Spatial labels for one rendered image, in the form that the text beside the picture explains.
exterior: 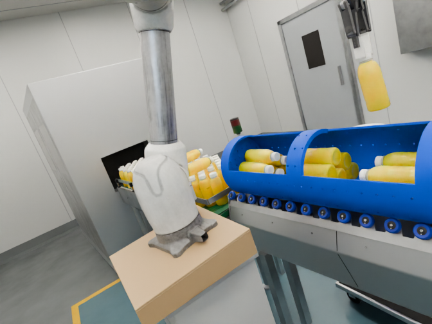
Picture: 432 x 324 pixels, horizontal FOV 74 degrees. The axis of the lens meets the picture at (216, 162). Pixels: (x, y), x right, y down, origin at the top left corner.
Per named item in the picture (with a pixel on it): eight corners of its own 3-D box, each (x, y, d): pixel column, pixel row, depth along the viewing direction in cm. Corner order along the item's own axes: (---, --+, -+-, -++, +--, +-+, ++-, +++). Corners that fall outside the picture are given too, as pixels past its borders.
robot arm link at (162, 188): (150, 242, 85) (117, 177, 79) (155, 216, 102) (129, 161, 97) (201, 222, 85) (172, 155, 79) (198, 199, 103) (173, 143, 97)
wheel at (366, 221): (373, 214, 87) (376, 215, 88) (359, 211, 91) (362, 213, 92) (371, 229, 86) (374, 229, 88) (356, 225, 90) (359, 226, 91)
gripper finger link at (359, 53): (361, 34, 86) (360, 34, 85) (366, 57, 87) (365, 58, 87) (351, 37, 88) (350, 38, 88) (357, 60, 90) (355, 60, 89)
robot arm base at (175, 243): (184, 262, 79) (176, 245, 77) (147, 246, 96) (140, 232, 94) (227, 224, 90) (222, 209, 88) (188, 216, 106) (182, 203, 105)
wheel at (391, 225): (400, 218, 81) (403, 219, 82) (384, 215, 85) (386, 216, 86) (398, 234, 80) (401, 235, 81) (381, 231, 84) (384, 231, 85)
